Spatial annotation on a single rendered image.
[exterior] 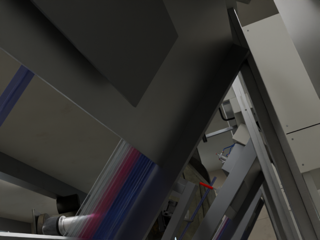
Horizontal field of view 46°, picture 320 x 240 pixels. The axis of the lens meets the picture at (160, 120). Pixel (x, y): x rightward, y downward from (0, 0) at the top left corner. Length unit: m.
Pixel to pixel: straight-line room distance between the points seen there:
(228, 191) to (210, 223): 0.14
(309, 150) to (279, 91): 0.28
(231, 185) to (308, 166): 0.31
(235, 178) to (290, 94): 0.43
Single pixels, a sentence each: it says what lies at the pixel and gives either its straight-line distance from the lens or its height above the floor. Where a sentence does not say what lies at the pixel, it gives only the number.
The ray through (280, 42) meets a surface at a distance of 1.78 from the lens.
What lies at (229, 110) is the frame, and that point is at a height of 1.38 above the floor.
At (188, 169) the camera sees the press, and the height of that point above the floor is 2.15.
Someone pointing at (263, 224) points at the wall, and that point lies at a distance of 10.77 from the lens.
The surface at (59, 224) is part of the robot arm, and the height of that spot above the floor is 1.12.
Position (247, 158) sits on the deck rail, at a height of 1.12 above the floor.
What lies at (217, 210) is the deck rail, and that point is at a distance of 1.56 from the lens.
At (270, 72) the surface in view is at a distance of 1.71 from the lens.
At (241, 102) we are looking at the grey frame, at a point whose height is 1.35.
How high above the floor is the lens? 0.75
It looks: 23 degrees up
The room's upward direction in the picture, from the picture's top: 15 degrees counter-clockwise
